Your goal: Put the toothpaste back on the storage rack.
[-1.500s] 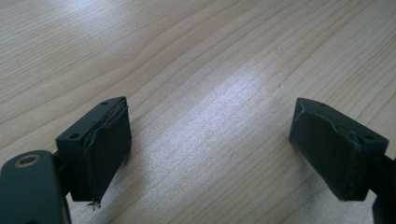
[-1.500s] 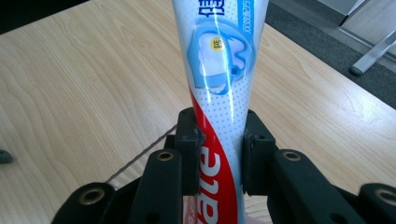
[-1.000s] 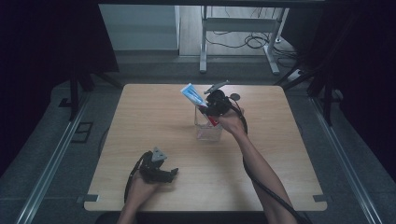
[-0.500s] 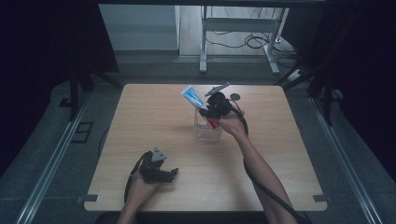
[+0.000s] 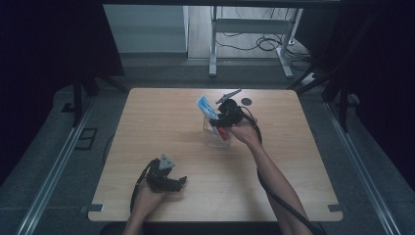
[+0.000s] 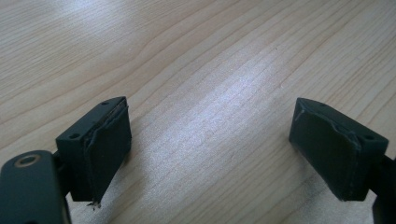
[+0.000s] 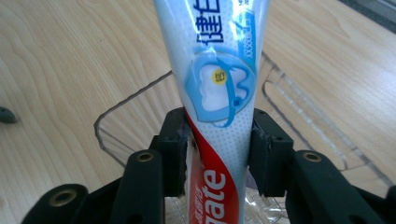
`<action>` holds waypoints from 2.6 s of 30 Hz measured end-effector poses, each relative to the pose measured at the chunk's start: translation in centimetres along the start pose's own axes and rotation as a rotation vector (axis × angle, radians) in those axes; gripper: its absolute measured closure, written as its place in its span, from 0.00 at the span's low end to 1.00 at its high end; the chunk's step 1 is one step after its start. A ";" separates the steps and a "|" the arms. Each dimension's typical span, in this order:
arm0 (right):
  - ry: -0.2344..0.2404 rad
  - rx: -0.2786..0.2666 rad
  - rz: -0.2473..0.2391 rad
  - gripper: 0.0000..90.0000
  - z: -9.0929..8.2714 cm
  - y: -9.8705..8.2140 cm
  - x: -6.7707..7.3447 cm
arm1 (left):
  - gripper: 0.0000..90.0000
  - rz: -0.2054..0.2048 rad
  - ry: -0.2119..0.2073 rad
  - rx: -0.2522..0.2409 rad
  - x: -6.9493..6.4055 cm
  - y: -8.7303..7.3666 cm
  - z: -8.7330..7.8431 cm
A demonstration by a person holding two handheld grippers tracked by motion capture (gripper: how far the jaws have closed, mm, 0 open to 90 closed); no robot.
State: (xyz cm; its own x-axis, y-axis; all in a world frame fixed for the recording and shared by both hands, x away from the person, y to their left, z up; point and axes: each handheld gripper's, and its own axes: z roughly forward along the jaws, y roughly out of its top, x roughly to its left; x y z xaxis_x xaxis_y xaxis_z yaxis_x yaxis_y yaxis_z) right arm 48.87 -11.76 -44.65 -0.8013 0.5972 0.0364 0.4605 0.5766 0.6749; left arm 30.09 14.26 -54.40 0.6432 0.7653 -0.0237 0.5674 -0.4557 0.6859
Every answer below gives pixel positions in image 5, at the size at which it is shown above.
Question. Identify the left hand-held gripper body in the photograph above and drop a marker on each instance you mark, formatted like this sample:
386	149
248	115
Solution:
161	178

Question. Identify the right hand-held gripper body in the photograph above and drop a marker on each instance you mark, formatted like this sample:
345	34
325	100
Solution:
230	112

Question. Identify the clear plastic cup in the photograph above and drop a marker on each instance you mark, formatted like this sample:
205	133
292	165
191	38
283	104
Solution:
217	138

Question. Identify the toothpaste tube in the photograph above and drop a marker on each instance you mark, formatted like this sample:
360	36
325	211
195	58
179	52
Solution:
206	107

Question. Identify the person's right hand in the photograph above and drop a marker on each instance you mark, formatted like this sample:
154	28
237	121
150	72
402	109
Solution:
244	132

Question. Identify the person's left hand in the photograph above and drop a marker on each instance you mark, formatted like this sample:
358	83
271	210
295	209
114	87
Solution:
150	199

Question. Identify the black round table grommet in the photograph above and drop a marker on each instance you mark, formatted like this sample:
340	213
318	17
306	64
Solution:
247	102

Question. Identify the grey tape strip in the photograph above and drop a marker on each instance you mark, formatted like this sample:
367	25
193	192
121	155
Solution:
336	208
94	207

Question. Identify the white power strip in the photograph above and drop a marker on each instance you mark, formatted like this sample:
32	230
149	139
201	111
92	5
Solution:
309	79

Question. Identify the black metal stand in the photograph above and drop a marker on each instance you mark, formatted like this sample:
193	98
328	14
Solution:
342	98
77	98

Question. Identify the dark curtain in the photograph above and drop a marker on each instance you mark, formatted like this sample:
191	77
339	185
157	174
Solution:
381	81
49	65

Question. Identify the white desk frame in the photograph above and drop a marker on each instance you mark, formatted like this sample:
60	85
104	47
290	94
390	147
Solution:
249	26

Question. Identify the aluminium floor rail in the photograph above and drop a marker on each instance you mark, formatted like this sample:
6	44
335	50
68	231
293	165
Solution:
55	169
362	169

